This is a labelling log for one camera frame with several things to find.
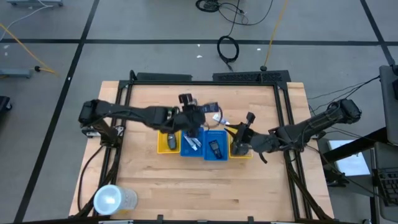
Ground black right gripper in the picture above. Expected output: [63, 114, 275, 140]
[224, 113, 283, 164]

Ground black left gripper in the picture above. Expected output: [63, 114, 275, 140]
[177, 92, 208, 139]

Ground bagged black cables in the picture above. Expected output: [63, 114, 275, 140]
[232, 141, 251, 156]

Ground blue plastic basket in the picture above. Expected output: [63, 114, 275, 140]
[180, 126, 205, 158]
[203, 129, 229, 162]

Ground yellow plastic basket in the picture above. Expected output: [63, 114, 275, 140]
[157, 129, 182, 155]
[228, 126, 254, 159]

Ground black flat box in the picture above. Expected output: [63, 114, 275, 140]
[136, 72, 193, 82]

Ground black vented box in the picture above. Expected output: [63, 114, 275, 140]
[212, 70, 292, 83]

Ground white panel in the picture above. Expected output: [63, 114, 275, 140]
[327, 139, 371, 177]

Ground black stand beam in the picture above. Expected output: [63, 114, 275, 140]
[322, 126, 389, 164]

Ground grey desk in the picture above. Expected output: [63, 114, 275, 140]
[371, 141, 398, 223]

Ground grey cart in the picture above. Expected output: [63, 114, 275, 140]
[378, 64, 398, 147]

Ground black keyboard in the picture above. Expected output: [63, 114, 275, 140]
[376, 167, 398, 208]

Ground grey stand base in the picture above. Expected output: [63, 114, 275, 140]
[0, 68, 32, 79]

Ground black caster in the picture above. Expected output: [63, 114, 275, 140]
[0, 95, 13, 112]

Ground grey cart base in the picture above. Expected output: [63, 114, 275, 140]
[6, 0, 64, 7]

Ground black table frame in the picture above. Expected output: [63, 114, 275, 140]
[74, 70, 335, 224]

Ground coiled black floor cable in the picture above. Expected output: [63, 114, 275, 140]
[216, 35, 241, 72]

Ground yellow hanging cable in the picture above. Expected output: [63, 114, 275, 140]
[262, 0, 289, 72]

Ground yellow floor cable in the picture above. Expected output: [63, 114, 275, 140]
[0, 23, 58, 75]

